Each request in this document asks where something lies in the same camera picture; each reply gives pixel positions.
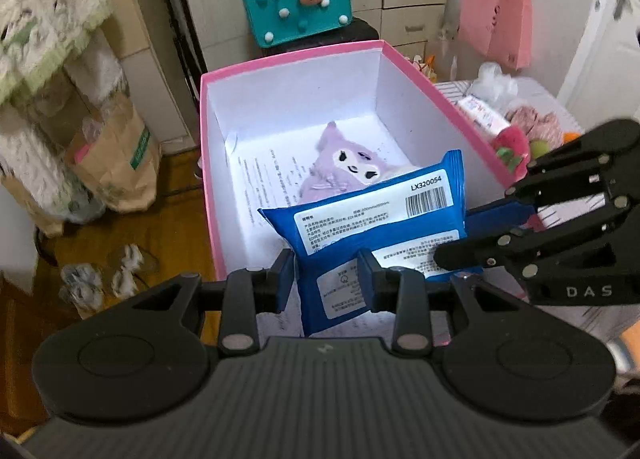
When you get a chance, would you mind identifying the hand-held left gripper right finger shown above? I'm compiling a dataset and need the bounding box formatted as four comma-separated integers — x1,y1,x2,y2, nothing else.
356,248,538,355

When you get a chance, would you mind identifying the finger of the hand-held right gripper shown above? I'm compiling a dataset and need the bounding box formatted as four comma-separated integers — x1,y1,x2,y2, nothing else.
433,196,632,276
465,119,640,241

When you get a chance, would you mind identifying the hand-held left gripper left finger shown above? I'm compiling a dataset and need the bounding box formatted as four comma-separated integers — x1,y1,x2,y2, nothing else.
112,249,297,357

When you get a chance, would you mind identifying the blue wipes packet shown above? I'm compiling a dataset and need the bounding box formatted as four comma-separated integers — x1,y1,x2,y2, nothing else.
257,150,483,338

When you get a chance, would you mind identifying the red strawberry plush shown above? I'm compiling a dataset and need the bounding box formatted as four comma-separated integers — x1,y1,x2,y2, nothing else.
489,126,532,174

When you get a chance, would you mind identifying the white pink wipes packet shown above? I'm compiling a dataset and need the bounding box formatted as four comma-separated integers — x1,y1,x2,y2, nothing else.
457,95,511,134

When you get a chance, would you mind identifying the purple plush toy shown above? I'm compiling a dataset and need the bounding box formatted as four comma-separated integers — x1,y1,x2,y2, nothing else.
299,121,416,204

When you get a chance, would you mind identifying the white plastic bag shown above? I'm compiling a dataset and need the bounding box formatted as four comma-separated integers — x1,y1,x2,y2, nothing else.
470,63,521,107

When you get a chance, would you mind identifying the pink cardboard box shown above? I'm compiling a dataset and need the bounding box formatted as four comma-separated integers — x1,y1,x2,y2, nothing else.
200,40,546,345

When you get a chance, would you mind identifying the printed paper sheet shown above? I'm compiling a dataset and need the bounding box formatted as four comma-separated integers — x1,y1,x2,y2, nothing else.
225,131,416,270

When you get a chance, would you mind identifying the orange white floral bag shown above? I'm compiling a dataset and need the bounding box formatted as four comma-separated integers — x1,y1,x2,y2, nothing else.
411,55,437,84

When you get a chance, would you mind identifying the white door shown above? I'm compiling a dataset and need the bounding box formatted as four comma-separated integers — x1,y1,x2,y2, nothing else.
555,0,640,130

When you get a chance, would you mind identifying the pink tote bag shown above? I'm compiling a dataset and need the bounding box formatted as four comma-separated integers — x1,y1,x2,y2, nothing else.
457,0,533,70

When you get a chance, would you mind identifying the brown paper bag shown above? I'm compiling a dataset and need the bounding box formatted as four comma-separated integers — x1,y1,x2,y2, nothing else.
0,174,66,238
65,89,163,214

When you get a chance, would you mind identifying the black suitcase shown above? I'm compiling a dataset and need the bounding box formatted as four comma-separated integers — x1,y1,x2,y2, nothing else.
257,16,381,60

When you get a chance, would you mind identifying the black clothes rack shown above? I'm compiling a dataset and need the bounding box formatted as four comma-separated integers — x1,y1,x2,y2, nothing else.
32,226,58,267

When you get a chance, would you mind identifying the wooden cabinet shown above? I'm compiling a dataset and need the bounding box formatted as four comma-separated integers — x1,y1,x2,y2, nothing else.
0,269,81,440

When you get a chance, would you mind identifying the beige cabinet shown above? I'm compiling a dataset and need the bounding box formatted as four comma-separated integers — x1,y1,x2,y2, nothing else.
107,0,201,150

